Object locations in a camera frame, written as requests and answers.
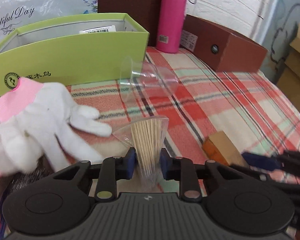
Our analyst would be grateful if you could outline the tan cardboard boxes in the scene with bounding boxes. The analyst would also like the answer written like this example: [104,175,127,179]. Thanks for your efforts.
[276,25,300,112]

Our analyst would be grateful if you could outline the brown wooden headboard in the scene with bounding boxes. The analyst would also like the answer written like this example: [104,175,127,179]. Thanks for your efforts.
[98,0,162,47]

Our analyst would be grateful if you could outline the small orange tan box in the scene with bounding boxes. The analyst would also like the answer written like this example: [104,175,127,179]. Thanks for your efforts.
[202,131,249,167]

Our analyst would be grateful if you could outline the brown cardboard box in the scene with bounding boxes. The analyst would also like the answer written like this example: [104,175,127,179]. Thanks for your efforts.
[180,15,268,73]

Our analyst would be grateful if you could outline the pink thermos bottle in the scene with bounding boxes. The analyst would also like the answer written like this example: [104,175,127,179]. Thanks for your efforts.
[156,0,189,54]

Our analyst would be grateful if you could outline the clear plastic cup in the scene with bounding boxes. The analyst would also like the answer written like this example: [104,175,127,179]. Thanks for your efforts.
[119,57,179,102]

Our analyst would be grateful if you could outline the white pink work glove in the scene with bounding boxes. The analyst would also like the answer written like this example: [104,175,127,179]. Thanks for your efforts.
[0,77,112,177]

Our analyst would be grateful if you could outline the clear bag of toothpicks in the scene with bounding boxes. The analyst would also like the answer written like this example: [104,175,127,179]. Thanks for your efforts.
[113,115,169,189]

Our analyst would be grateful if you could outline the plaid bed blanket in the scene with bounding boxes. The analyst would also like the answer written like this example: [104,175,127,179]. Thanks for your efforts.
[0,46,300,198]

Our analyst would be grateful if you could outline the green cardboard box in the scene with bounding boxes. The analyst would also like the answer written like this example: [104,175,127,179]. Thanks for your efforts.
[0,13,149,94]

